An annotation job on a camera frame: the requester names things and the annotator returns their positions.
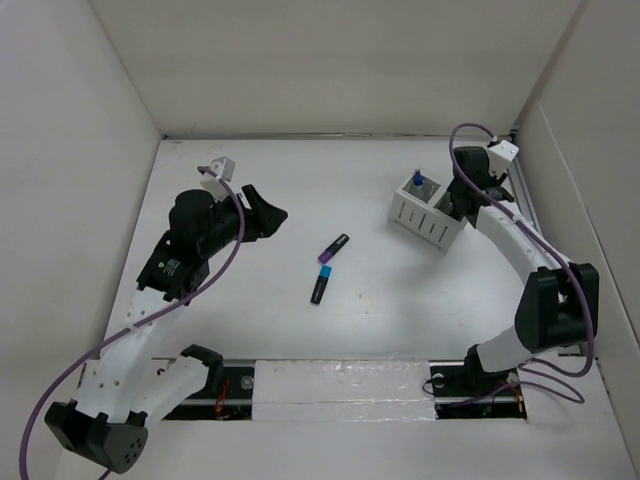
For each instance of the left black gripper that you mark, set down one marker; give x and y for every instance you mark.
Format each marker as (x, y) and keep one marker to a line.
(262, 219)

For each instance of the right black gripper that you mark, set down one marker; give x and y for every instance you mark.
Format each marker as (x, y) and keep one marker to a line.
(451, 186)

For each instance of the white desk organizer box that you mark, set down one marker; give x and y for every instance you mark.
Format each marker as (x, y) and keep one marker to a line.
(430, 221)

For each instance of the purple cap highlighter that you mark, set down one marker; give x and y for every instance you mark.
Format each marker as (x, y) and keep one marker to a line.
(333, 248)

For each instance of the blue cap highlighter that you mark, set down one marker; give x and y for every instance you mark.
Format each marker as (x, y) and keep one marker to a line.
(320, 285)

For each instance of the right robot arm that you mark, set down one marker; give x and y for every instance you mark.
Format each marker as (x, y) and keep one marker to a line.
(560, 298)

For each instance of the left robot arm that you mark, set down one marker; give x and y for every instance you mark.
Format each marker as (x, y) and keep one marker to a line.
(108, 420)

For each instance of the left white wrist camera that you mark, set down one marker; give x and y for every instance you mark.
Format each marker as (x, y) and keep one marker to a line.
(218, 169)

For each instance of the aluminium mounting rail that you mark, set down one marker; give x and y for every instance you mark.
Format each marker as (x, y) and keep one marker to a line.
(317, 391)

